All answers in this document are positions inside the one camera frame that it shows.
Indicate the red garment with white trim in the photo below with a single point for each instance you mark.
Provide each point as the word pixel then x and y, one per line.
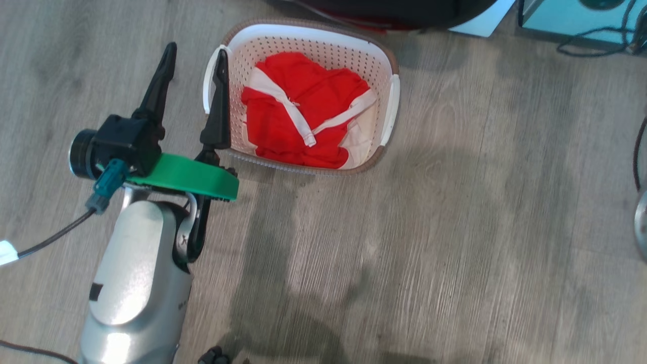
pixel 283 126

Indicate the white perforated laundry basket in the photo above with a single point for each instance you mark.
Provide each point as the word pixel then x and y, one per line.
pixel 323 50

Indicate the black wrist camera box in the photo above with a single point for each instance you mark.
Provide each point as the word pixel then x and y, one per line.
pixel 121 144

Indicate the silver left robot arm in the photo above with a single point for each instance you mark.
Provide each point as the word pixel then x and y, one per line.
pixel 131 273

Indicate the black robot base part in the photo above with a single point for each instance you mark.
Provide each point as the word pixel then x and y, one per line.
pixel 215 356

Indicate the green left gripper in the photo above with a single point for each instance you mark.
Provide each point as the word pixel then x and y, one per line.
pixel 197 179

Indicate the dark washing machine door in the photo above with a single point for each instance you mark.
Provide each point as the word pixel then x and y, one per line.
pixel 404 12

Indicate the teal cabinet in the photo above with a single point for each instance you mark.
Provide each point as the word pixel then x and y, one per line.
pixel 561 17

